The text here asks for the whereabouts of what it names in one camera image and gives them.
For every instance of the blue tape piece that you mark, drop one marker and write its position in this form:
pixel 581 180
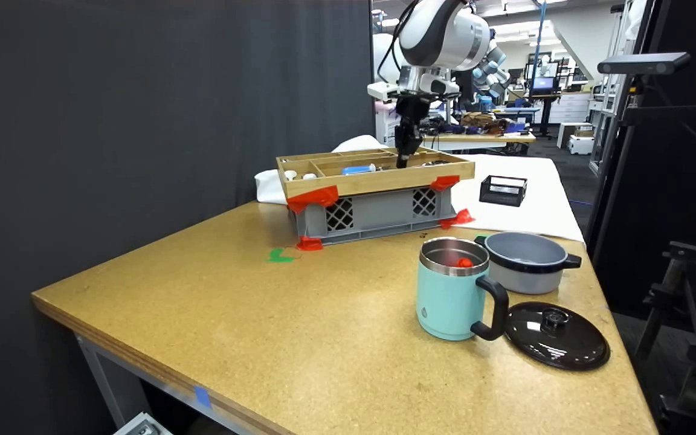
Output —
pixel 201 396

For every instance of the red plastic corner bracket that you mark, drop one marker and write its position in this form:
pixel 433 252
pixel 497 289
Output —
pixel 309 243
pixel 313 199
pixel 446 182
pixel 457 217

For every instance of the black metal cart frame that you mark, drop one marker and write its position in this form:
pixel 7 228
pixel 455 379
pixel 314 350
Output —
pixel 695 353

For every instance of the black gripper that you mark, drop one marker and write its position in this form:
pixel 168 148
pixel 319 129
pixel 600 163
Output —
pixel 411 112

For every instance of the green tape piece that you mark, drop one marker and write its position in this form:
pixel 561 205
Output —
pixel 281 257

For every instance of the black curtain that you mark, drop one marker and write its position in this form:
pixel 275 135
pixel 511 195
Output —
pixel 162 104

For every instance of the black mesh box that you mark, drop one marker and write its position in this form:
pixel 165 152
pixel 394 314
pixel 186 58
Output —
pixel 504 192

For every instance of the black partition panel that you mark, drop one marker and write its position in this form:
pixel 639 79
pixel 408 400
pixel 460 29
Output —
pixel 678 177

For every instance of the grey metal table frame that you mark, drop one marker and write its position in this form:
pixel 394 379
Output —
pixel 115 378

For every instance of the wooden cutlery tray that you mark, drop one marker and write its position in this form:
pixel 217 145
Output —
pixel 381 180

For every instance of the white cloth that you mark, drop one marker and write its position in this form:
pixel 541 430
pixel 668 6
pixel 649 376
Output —
pixel 541 212

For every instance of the black stereo camera bar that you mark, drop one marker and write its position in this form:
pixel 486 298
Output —
pixel 642 63

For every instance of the grey plastic crate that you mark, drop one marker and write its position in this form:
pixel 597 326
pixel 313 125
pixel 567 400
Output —
pixel 381 211

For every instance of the background wooden desk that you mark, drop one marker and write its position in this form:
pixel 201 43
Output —
pixel 477 141

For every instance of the grey cooking pot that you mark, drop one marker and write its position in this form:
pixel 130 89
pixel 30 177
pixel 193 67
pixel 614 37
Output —
pixel 524 267

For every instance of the black pot lid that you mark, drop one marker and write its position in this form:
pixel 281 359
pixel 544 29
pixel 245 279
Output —
pixel 557 334

